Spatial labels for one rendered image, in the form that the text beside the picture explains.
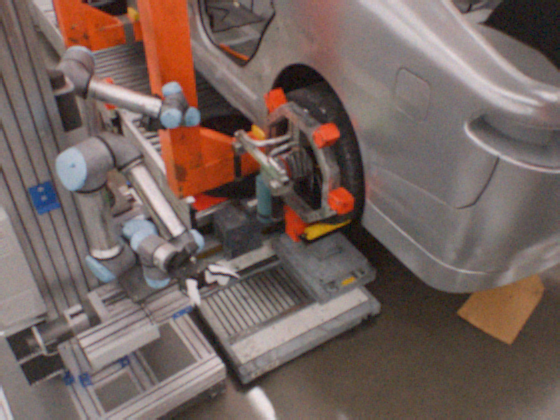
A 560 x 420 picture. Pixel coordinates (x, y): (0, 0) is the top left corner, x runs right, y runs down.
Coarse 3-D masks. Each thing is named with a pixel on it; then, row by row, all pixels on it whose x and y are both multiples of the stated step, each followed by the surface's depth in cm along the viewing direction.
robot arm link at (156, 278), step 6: (144, 264) 175; (144, 270) 178; (150, 270) 176; (156, 270) 176; (162, 270) 177; (150, 276) 178; (156, 276) 178; (162, 276) 179; (168, 276) 182; (150, 282) 180; (156, 282) 179; (162, 282) 180; (168, 282) 183
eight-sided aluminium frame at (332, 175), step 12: (276, 108) 261; (288, 108) 253; (300, 108) 253; (264, 120) 276; (276, 120) 267; (300, 120) 246; (312, 120) 246; (264, 132) 281; (276, 132) 280; (312, 132) 242; (276, 144) 285; (312, 144) 244; (324, 168) 242; (336, 168) 243; (324, 180) 245; (336, 180) 245; (288, 192) 288; (324, 192) 249; (288, 204) 286; (300, 204) 284; (324, 204) 253; (300, 216) 279; (312, 216) 268; (324, 216) 257
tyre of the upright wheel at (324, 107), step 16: (288, 96) 265; (304, 96) 252; (320, 96) 249; (336, 96) 250; (320, 112) 245; (336, 112) 244; (352, 128) 243; (336, 144) 243; (352, 144) 241; (352, 160) 241; (352, 176) 243; (352, 192) 247; (336, 224) 270
